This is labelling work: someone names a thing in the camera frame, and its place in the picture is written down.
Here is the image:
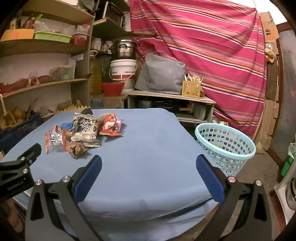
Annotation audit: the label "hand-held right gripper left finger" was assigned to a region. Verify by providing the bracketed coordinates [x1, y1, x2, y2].
[24, 155, 111, 241]

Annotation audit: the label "egg carton tray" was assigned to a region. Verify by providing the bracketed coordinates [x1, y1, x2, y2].
[54, 104, 90, 114]

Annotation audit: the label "red plastic basket bowl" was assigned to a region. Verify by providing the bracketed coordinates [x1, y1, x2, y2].
[100, 82, 125, 97]

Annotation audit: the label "clear plastic bag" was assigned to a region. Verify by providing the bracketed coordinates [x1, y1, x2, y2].
[35, 21, 74, 35]

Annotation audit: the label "yellow plastic container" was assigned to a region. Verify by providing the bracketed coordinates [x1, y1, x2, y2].
[0, 29, 35, 42]

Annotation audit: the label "orange snack wrapper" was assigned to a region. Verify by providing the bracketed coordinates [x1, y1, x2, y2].
[45, 125, 68, 154]

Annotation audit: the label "brown pouch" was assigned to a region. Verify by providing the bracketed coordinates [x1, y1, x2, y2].
[97, 113, 109, 133]

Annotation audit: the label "yellow utensil holder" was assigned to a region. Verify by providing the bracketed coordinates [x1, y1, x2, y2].
[182, 80, 201, 98]

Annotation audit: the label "dark blue plastic crate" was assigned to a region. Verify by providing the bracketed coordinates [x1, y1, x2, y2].
[0, 112, 41, 153]

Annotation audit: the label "bundle of chopsticks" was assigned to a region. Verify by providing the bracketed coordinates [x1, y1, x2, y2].
[184, 73, 204, 82]

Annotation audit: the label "white enamel pot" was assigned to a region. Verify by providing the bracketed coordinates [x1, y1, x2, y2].
[193, 103, 207, 120]

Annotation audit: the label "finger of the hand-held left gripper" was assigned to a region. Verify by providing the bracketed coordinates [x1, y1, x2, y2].
[0, 143, 42, 181]

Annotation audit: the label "cardboard box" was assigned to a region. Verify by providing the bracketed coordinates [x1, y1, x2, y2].
[90, 95, 127, 109]

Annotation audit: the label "light blue plastic basket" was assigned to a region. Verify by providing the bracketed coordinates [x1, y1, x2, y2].
[195, 123, 257, 178]

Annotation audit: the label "red mesh bag sweet potatoes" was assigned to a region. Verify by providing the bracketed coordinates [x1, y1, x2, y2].
[0, 75, 55, 93]

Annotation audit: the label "brown paper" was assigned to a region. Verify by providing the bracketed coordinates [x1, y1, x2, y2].
[68, 142, 89, 159]

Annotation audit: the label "black pan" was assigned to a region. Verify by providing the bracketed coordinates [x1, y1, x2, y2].
[154, 101, 178, 109]

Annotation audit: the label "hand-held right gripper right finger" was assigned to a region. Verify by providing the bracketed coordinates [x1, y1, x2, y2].
[195, 154, 273, 241]

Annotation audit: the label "grey cloth cover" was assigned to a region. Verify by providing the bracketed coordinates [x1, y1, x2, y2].
[135, 53, 186, 95]

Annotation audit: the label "wooden shelf unit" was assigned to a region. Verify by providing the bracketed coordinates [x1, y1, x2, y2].
[0, 0, 132, 112]

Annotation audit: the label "green white container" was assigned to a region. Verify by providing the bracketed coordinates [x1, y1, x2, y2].
[281, 142, 296, 179]

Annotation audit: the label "straw broom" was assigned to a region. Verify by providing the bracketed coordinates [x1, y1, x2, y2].
[255, 137, 265, 154]

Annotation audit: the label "green plastic tray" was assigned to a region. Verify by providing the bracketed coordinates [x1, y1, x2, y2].
[33, 31, 73, 43]

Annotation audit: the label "clear plastic container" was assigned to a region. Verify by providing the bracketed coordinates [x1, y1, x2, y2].
[51, 65, 74, 81]

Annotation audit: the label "red striped cloth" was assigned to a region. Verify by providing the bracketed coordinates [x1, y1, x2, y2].
[129, 0, 269, 137]

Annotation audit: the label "white plastic bucket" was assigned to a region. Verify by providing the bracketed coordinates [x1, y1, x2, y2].
[109, 59, 138, 91]

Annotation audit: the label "large steel pot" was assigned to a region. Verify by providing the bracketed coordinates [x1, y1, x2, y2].
[110, 39, 138, 59]

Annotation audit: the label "red pink wrapper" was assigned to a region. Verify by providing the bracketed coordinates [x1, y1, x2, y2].
[99, 113, 124, 137]

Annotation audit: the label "mesh bag of potatoes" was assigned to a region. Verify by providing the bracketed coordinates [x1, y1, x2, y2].
[0, 107, 26, 130]

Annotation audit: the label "cardboard panel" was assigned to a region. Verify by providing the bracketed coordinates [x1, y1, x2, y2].
[264, 97, 280, 151]
[260, 11, 278, 42]

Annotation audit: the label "yellow oil bottle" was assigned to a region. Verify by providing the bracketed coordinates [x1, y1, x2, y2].
[89, 50, 102, 96]

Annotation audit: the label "toaster oven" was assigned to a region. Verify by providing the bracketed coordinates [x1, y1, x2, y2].
[100, 1, 126, 29]

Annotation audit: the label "low wooden cabinet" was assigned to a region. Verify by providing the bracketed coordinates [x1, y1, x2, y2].
[125, 90, 216, 123]

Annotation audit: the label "black white snack bag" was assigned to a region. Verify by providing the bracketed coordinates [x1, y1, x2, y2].
[70, 113, 102, 147]

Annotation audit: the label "small red basket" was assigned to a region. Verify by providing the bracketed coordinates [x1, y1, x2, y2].
[71, 33, 89, 45]

